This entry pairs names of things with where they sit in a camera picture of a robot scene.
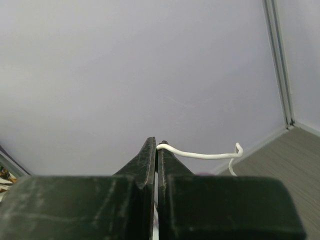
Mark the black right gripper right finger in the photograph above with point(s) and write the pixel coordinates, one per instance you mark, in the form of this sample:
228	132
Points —
209	207

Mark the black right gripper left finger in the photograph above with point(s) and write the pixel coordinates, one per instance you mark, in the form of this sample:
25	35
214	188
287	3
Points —
64	207

